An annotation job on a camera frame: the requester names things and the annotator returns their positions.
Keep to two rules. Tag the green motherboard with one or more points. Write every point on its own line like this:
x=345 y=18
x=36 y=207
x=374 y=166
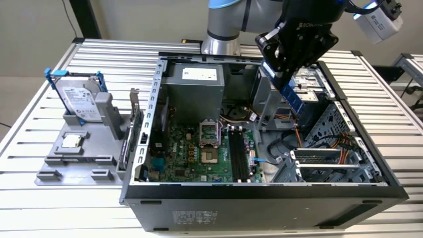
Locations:
x=178 y=153

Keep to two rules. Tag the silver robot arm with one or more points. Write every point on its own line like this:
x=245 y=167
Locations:
x=225 y=22

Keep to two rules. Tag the black stand post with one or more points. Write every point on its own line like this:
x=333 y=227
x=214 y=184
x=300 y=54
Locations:
x=88 y=19

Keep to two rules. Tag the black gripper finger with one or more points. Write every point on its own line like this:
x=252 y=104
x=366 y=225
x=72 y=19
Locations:
x=272 y=47
x=321 y=47

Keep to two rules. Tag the black RAM slot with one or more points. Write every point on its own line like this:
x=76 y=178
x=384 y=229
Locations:
x=245 y=153
x=233 y=153
x=241 y=153
x=237 y=153

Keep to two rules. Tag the hard disk in blue carrier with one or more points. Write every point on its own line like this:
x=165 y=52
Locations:
x=78 y=99

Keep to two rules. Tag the black PC case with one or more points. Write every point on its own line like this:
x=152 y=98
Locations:
x=232 y=213

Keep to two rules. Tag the CPU socket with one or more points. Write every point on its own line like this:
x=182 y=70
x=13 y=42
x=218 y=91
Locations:
x=210 y=155

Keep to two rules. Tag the thin metal locking lever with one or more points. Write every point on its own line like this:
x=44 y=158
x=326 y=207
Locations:
x=220 y=136

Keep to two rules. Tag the silver CPU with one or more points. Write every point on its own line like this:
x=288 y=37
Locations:
x=73 y=141

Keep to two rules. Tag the RAM stick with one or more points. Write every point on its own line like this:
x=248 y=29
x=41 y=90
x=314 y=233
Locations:
x=81 y=158
x=293 y=99

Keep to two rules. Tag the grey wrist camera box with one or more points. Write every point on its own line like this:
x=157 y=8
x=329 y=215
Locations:
x=377 y=27

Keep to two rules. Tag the metal disk bay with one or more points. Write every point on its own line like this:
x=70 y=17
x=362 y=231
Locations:
x=317 y=151

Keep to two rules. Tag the grey power supply unit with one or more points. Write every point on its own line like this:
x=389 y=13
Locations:
x=196 y=99

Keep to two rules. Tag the aluminium side table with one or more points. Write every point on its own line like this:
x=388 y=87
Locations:
x=410 y=62

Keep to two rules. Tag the grey parts rack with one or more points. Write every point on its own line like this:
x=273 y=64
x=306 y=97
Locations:
x=96 y=138

